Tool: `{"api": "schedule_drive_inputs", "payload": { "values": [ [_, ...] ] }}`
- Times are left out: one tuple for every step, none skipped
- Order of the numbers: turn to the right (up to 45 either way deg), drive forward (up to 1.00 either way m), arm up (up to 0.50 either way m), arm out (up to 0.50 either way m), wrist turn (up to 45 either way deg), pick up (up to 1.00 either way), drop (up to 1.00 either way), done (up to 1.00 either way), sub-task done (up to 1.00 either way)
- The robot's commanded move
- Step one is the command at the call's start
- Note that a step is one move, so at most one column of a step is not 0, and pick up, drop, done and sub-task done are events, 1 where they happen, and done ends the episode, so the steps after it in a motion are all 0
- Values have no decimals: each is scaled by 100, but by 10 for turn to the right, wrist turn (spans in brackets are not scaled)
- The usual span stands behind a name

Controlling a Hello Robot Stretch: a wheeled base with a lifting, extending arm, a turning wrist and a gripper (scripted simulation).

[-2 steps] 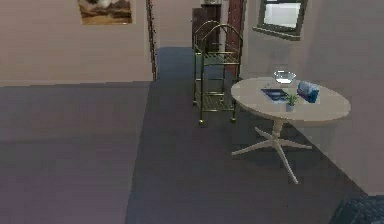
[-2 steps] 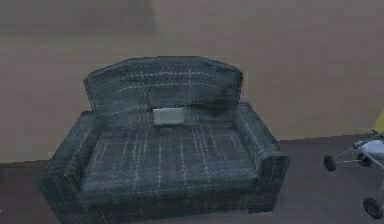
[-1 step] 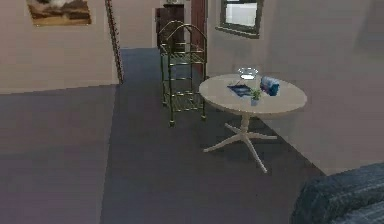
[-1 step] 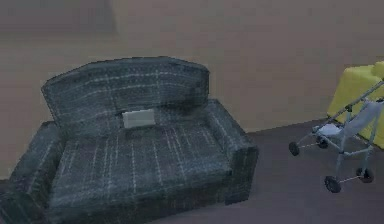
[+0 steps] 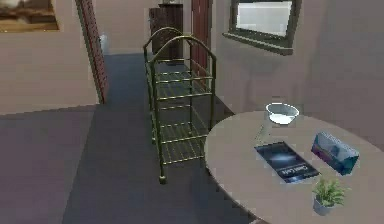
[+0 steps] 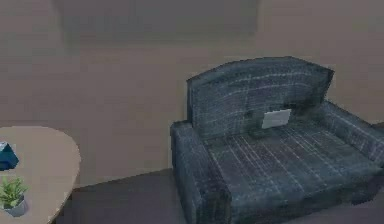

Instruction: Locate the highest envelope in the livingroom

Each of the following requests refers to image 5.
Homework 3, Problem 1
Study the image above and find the round beige table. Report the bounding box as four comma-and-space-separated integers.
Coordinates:
203, 110, 384, 224

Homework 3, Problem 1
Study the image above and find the framed brown picture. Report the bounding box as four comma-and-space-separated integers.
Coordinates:
0, 0, 61, 34

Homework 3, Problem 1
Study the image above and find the dark blue book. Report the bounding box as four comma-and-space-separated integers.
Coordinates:
254, 141, 321, 185

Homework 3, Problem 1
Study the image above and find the brass wire shelf rack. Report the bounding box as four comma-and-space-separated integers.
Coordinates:
142, 26, 218, 185

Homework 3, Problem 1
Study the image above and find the red brown room door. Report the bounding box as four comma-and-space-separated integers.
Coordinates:
190, 0, 213, 81
74, 0, 110, 105

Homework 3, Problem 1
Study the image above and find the small green potted plant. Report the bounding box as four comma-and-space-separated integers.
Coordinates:
311, 176, 352, 217

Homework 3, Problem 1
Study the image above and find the white bowl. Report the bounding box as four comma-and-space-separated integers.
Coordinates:
265, 102, 300, 126

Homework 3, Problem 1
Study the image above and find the grey framed window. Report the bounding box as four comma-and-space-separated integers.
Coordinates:
222, 0, 303, 56

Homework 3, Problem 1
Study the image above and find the dark brown cabinet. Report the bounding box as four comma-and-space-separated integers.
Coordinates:
148, 3, 184, 63

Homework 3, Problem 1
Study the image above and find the blue tissue box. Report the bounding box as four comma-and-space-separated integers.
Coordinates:
310, 131, 360, 177

